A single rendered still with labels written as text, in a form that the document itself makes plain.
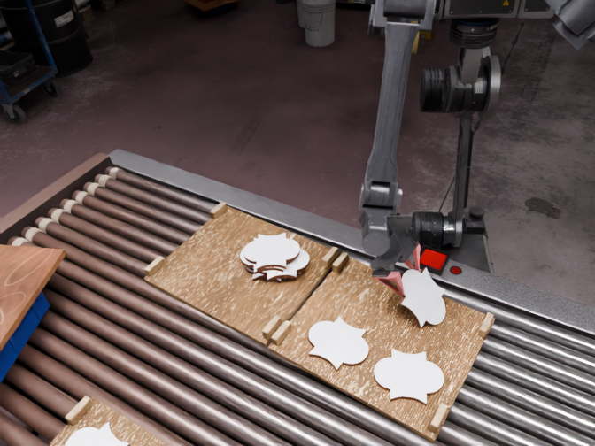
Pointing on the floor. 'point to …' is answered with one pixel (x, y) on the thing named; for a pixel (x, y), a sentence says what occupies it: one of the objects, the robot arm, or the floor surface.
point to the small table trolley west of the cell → (45, 75)
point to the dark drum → (73, 46)
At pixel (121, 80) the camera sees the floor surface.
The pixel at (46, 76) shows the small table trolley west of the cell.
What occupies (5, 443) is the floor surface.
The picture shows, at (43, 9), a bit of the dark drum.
